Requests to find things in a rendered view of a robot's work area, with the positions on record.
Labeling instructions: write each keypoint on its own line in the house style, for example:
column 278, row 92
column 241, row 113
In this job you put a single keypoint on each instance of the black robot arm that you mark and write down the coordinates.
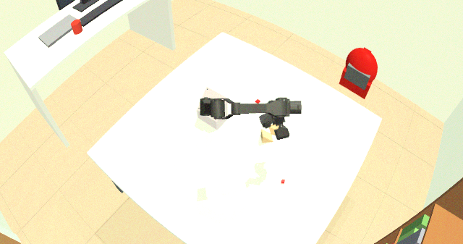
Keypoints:
column 280, row 107

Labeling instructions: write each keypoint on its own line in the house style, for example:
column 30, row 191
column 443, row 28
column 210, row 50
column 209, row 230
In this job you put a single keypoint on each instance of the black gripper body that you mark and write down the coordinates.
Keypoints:
column 282, row 132

